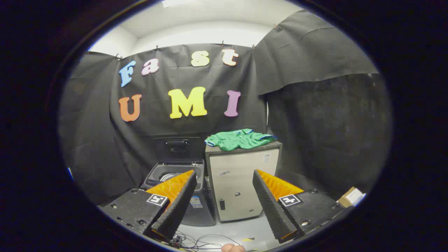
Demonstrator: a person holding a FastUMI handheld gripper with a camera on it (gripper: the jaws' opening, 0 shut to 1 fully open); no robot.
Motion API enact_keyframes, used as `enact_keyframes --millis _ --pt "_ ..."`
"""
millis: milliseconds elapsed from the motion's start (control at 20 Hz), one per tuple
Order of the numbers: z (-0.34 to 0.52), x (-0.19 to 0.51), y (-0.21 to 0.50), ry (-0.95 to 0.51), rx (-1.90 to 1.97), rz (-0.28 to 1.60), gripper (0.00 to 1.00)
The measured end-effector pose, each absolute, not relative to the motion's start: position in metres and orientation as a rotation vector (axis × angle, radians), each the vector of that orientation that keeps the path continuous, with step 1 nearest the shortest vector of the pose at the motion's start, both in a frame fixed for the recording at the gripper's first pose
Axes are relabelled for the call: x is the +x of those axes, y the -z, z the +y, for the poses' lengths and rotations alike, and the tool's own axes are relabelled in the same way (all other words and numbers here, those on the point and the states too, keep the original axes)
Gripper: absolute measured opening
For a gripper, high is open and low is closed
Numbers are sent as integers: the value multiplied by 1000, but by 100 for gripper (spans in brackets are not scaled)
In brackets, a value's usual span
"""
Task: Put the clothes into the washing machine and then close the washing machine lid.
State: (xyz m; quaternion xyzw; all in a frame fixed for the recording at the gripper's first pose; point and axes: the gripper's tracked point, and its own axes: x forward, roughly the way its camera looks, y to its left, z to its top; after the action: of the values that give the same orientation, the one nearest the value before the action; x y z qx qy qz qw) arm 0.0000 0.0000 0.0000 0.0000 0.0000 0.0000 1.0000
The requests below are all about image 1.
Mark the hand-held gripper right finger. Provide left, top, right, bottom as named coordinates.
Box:
left=253, top=169, right=355, bottom=244

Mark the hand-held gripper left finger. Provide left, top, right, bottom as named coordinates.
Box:
left=99, top=170, right=198, bottom=243

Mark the grey washing machine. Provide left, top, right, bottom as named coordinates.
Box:
left=140, top=160, right=216, bottom=226

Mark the dark washing machine lid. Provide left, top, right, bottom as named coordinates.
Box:
left=153, top=136, right=207, bottom=162

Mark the green shirt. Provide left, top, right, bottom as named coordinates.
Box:
left=205, top=129, right=278, bottom=152

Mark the grey metal cabinet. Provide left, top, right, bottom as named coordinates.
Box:
left=205, top=141, right=283, bottom=223

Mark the cardboard box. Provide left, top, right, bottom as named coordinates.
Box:
left=337, top=187, right=366, bottom=208

